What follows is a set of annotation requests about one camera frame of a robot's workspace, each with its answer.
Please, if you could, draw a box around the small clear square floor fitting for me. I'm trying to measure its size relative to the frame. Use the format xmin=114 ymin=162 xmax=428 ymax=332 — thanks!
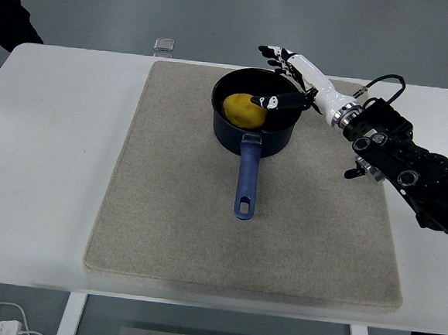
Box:
xmin=153 ymin=36 xmax=176 ymax=53

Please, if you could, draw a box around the white cable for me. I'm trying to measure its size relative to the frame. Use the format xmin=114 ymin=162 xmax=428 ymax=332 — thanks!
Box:
xmin=0 ymin=301 xmax=50 ymax=335

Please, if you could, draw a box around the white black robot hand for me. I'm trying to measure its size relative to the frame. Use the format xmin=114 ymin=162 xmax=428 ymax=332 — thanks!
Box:
xmin=249 ymin=43 xmax=354 ymax=128

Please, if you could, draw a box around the beige fabric mat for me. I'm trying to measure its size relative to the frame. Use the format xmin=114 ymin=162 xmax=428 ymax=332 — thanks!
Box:
xmin=80 ymin=55 xmax=421 ymax=316

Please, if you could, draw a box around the blue pot with handle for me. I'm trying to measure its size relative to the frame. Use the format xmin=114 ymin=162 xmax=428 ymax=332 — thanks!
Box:
xmin=200 ymin=64 xmax=306 ymax=225

